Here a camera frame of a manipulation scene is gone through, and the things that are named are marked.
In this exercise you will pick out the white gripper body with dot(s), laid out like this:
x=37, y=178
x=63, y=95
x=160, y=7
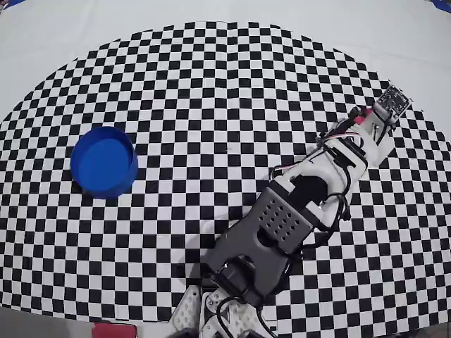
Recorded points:
x=374, y=124

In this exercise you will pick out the blue round box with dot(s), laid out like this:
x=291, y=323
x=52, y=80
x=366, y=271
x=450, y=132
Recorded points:
x=102, y=165

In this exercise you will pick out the bare camera circuit board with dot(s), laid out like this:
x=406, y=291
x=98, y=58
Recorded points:
x=394, y=100

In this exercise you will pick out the checkered print white sheet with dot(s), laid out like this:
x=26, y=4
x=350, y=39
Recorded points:
x=176, y=88

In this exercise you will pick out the red flat box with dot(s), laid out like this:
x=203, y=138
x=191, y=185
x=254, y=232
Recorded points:
x=114, y=331

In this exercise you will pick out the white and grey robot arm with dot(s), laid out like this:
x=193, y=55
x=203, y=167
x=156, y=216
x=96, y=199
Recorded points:
x=267, y=229

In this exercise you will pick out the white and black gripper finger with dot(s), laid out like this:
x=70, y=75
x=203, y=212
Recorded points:
x=355, y=114

